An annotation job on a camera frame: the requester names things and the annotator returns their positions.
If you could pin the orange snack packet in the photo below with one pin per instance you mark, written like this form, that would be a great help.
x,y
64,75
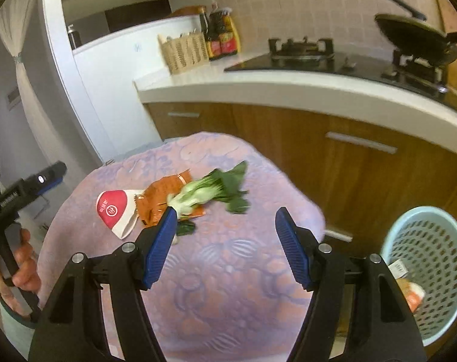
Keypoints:
x,y
160,196

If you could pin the green bok choy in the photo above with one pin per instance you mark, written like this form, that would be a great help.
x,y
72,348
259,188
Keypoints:
x,y
198,196

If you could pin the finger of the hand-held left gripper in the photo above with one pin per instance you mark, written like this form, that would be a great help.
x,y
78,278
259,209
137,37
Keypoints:
x,y
47,175

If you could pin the light blue plastic basket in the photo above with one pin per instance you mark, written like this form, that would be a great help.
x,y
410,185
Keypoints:
x,y
432,241

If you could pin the dark soy sauce bottle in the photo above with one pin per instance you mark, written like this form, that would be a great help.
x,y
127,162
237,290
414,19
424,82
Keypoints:
x,y
205,26

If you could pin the wooden tray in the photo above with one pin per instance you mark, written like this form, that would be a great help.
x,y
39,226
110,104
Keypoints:
x,y
187,11

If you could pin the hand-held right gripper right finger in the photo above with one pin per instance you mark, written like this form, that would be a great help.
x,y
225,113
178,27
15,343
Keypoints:
x,y
292,249

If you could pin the black glass gas stove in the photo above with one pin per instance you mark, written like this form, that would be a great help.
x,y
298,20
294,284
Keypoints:
x,y
307,66

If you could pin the orange paper cup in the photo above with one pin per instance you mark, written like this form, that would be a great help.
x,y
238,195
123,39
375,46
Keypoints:
x,y
413,294

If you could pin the white curtain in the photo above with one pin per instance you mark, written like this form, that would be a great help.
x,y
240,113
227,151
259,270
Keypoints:
x,y
13,30

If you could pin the beige utensil basket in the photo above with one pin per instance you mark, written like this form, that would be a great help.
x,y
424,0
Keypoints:
x,y
183,54

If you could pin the wall switch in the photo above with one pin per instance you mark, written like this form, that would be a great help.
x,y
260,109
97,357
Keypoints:
x,y
13,100

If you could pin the person's left hand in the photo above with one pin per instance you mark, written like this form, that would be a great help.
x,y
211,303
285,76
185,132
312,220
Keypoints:
x,y
28,279

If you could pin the wooden cutting board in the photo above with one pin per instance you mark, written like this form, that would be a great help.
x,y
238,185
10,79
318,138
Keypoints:
x,y
452,19

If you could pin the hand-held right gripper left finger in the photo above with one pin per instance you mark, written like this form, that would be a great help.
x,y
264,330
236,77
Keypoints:
x,y
160,245

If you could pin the crushed red white paper cup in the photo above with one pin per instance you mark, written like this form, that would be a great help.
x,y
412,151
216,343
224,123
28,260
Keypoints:
x,y
115,211

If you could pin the wooden kitchen cabinet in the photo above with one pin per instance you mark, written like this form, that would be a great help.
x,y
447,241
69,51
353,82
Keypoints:
x,y
288,132

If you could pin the black wok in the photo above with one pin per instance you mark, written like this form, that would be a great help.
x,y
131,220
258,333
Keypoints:
x,y
413,34

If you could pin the white paper scrap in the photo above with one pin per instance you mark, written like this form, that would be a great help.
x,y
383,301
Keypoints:
x,y
398,268

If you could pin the pink floral cloth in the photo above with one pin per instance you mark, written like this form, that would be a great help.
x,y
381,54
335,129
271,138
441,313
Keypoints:
x,y
220,271

